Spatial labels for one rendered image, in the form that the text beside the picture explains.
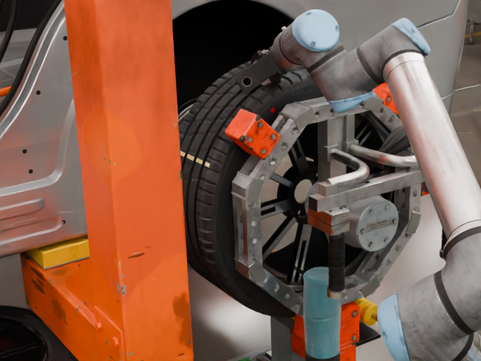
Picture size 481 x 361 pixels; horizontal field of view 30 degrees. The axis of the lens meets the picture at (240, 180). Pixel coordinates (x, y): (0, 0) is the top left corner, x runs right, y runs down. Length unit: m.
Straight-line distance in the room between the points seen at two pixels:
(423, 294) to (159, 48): 0.69
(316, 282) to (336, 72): 0.52
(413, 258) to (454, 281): 2.49
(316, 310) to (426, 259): 1.89
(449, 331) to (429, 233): 2.74
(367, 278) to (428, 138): 0.79
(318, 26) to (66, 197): 0.85
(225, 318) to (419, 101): 1.95
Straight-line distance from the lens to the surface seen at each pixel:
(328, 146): 2.13
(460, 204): 1.57
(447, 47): 3.00
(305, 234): 2.32
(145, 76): 1.77
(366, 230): 2.09
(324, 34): 1.85
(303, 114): 2.07
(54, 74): 2.28
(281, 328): 2.51
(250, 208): 2.06
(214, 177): 2.09
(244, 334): 3.39
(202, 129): 2.17
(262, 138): 2.02
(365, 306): 2.43
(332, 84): 1.86
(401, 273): 3.84
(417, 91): 1.73
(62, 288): 2.28
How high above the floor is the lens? 1.67
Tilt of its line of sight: 20 degrees down
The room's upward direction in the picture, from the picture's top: 2 degrees counter-clockwise
